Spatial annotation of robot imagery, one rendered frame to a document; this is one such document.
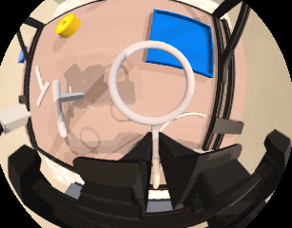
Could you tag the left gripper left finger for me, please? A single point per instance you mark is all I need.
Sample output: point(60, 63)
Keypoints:
point(132, 170)

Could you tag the blue tray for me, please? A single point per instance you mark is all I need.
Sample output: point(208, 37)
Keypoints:
point(192, 37)

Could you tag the tan rounded crossbar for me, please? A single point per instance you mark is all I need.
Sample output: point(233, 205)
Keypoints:
point(56, 91)

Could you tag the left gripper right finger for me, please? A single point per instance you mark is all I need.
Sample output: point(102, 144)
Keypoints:
point(181, 168)

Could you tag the yellow cylinder with center hole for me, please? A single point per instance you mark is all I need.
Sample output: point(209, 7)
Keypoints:
point(68, 25)

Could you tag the white rope with loop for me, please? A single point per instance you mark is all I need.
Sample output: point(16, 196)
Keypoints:
point(153, 121)

